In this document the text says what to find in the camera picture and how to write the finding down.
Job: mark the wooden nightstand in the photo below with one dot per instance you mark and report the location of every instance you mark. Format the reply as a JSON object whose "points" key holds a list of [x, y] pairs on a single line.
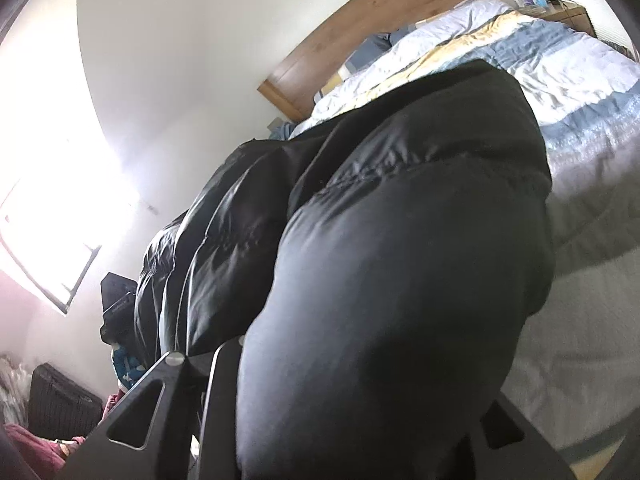
{"points": [[570, 12]]}

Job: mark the pink cloth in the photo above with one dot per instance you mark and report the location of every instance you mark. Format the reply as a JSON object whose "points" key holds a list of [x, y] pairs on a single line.
{"points": [[35, 445]]}

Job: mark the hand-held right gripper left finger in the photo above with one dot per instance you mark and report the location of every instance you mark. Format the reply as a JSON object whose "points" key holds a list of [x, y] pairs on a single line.
{"points": [[220, 385]]}

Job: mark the black puffer jacket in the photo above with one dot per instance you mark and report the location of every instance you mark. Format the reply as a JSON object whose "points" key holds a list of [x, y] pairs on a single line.
{"points": [[400, 260]]}

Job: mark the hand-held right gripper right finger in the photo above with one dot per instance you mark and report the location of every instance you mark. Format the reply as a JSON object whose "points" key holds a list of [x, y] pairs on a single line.
{"points": [[520, 455]]}

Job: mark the wooden headboard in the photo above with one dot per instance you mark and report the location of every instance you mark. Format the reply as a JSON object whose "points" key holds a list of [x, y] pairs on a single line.
{"points": [[350, 25]]}

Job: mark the blue printed cloth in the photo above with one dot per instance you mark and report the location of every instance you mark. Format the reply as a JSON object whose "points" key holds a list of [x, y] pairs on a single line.
{"points": [[127, 367]]}

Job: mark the window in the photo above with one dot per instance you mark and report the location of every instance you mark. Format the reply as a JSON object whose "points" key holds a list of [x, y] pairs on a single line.
{"points": [[45, 240]]}

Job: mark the black bag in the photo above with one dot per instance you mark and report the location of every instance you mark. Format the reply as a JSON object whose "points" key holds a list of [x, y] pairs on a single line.
{"points": [[117, 305]]}

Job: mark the black suitcase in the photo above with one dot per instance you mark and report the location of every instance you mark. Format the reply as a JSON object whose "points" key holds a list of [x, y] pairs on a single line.
{"points": [[65, 402]]}

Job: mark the white plastic bag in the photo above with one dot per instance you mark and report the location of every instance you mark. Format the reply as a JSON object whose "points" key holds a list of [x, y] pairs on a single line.
{"points": [[12, 390]]}

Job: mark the striped duvet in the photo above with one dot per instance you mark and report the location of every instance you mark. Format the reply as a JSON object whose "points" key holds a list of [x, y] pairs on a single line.
{"points": [[575, 85]]}

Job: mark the blue pillow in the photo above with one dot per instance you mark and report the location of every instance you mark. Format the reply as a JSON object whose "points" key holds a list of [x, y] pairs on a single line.
{"points": [[375, 52]]}

